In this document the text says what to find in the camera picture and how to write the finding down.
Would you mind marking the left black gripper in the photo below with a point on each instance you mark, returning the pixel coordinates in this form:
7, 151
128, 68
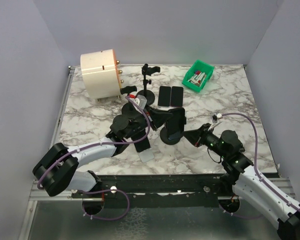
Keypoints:
156, 118

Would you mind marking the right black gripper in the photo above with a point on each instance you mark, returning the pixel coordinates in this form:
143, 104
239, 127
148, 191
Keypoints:
196, 136

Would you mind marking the silver edged black phone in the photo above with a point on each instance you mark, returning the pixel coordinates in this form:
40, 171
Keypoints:
164, 96

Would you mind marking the black phone stand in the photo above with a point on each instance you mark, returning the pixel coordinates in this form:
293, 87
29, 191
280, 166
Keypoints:
146, 70
128, 109

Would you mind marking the purple edged black phone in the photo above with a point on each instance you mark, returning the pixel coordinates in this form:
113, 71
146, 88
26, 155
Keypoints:
177, 96

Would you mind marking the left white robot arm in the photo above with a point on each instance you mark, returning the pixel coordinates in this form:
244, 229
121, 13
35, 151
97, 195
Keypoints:
58, 169

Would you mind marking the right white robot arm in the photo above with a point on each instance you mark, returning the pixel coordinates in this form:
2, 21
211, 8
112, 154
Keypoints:
247, 182

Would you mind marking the black phone on silver stand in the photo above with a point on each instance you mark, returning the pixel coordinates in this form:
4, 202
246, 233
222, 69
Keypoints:
142, 145

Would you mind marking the silver flat phone stand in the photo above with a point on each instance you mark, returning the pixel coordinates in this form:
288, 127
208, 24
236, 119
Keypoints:
146, 155

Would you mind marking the green plastic bin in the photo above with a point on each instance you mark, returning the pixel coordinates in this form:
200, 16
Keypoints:
198, 75

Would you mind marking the cream cylindrical box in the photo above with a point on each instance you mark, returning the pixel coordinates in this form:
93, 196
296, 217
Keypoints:
100, 74

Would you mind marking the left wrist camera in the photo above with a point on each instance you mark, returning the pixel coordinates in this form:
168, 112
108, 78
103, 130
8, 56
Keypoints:
138, 101

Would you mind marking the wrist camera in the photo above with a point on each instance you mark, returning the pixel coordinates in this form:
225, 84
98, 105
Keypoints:
138, 101
215, 117

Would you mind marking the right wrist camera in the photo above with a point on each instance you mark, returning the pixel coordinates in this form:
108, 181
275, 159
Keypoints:
215, 117

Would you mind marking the black mounting rail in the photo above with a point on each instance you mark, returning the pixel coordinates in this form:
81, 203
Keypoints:
163, 191

